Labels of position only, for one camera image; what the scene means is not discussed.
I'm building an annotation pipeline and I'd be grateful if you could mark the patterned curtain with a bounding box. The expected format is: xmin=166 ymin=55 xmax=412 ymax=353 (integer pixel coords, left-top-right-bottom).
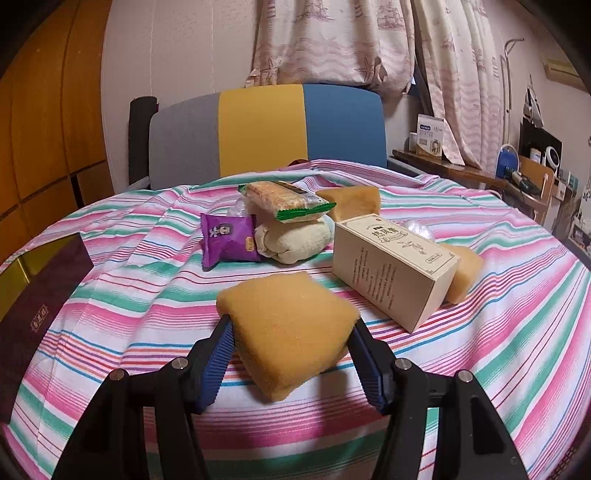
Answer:
xmin=411 ymin=0 xmax=509 ymax=169
xmin=245 ymin=0 xmax=416 ymax=88

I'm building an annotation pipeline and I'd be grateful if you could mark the wooden desk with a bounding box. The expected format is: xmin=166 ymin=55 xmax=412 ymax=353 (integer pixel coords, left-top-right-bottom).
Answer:
xmin=392 ymin=148 xmax=555 ymax=222

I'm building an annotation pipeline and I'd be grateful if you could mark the white and blue carton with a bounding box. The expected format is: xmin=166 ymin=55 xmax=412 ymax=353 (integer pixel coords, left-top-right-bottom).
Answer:
xmin=416 ymin=113 xmax=446 ymax=160

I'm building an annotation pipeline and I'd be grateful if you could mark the grey yellow blue chair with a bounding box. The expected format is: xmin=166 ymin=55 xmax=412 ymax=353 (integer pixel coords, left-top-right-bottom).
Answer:
xmin=148 ymin=83 xmax=387 ymax=190

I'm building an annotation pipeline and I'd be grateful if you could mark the yellow sponge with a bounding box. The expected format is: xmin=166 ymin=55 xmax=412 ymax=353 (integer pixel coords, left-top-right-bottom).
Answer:
xmin=316 ymin=185 xmax=382 ymax=222
xmin=441 ymin=244 xmax=485 ymax=305
xmin=216 ymin=271 xmax=362 ymax=402

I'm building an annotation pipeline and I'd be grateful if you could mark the wooden desk organizer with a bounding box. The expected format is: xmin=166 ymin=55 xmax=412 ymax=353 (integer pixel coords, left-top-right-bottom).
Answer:
xmin=517 ymin=154 xmax=555 ymax=217

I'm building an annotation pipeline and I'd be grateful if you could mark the air conditioner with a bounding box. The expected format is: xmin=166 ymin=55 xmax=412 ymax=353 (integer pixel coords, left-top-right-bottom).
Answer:
xmin=544 ymin=58 xmax=587 ymax=88

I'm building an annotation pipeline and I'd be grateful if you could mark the blue round item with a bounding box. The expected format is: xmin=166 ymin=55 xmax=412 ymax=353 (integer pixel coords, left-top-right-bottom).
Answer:
xmin=496 ymin=144 xmax=520 ymax=178

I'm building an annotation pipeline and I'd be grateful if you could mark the cream towel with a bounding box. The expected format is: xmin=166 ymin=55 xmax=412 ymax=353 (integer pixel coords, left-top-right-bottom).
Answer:
xmin=255 ymin=217 xmax=334 ymax=266

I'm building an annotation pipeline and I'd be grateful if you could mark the purple snack packet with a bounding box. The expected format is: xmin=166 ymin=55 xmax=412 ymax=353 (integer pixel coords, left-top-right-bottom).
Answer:
xmin=200 ymin=213 xmax=265 ymax=271

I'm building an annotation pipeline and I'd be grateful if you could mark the wooden wardrobe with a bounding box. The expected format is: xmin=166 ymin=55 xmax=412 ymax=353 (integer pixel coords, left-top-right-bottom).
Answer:
xmin=0 ymin=0 xmax=116 ymax=264

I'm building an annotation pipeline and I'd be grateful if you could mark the cream carton box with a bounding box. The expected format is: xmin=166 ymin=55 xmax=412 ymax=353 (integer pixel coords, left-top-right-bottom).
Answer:
xmin=332 ymin=216 xmax=461 ymax=334

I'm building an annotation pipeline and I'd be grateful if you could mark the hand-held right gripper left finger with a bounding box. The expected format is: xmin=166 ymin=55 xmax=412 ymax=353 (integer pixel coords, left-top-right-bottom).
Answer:
xmin=53 ymin=315 xmax=236 ymax=480

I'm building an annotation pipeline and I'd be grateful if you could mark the striped tablecloth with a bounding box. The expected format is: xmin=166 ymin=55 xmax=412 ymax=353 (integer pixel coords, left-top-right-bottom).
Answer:
xmin=0 ymin=159 xmax=591 ymax=480

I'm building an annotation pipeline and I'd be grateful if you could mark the metal hanger pole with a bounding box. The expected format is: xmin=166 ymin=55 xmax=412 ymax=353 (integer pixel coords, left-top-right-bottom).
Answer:
xmin=501 ymin=39 xmax=527 ymax=153

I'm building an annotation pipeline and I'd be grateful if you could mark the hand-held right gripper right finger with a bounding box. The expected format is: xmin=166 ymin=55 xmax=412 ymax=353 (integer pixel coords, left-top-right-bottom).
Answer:
xmin=348 ymin=323 xmax=532 ymax=480

